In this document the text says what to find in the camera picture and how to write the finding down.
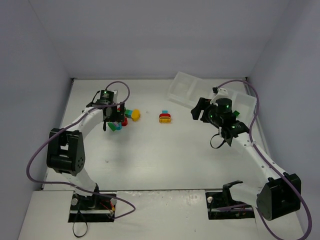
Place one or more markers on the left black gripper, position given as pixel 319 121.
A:
pixel 120 115

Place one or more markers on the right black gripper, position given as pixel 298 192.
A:
pixel 205 113

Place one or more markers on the teal green printed lego brick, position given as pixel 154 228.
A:
pixel 115 126

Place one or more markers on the red rounded lego brick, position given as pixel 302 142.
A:
pixel 125 122

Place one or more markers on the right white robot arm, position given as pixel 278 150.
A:
pixel 278 193

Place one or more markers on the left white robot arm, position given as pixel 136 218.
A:
pixel 66 152

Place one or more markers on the yellow rounded lego brick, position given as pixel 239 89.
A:
pixel 135 115

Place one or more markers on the clear four-compartment tray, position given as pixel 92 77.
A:
pixel 186 90

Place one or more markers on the burger printed lego stack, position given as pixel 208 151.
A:
pixel 164 117

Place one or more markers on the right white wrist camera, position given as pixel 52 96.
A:
pixel 219 93

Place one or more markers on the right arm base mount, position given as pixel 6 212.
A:
pixel 221 206

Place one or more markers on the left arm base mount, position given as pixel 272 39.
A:
pixel 92 209

